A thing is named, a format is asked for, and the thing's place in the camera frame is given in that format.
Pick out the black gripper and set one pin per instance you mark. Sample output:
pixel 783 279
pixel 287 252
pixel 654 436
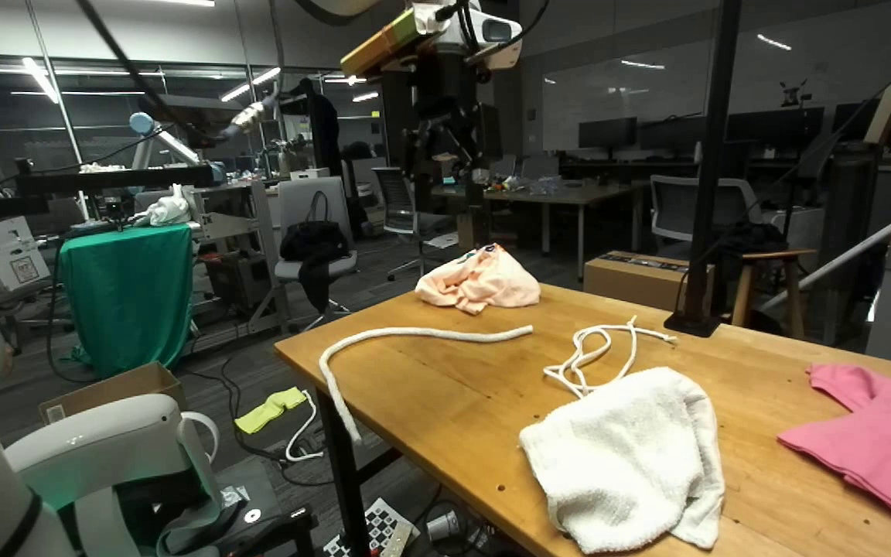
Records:
pixel 448 93

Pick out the silver metal pole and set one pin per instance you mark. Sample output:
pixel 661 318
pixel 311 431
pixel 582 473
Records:
pixel 828 268

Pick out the black office chair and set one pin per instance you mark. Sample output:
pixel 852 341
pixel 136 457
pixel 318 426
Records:
pixel 315 250

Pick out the black computer monitor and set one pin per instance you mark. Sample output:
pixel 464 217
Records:
pixel 680 130
pixel 607 134

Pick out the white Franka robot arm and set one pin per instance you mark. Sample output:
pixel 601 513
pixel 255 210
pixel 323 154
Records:
pixel 105 436

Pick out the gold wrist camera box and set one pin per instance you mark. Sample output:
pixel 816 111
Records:
pixel 388 43

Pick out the peach t-shirt teal print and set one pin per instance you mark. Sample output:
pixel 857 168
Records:
pixel 479 279

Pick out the pink cloth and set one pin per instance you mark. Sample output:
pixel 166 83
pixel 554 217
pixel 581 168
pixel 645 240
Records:
pixel 879 445

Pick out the brown cardboard floor piece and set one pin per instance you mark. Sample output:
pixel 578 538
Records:
pixel 105 392

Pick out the black white checkerboard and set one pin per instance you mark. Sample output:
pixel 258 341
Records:
pixel 388 528

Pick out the yellow green floor object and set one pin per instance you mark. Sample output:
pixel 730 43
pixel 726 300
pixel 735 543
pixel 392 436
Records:
pixel 268 411

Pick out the black metal table leg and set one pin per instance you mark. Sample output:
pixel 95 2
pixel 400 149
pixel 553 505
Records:
pixel 340 476

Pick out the wooden stool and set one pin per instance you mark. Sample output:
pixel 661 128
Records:
pixel 772 268

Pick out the green cloth cover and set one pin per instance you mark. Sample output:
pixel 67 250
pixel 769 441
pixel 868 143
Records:
pixel 125 297

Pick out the large plain cardboard box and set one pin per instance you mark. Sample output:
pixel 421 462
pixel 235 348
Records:
pixel 634 278

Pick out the grey office chair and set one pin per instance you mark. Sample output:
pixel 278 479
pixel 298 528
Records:
pixel 687 206

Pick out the white terry towel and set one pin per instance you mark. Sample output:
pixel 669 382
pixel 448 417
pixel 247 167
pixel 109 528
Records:
pixel 621 465

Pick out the black vertical pole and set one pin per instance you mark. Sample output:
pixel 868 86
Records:
pixel 714 157

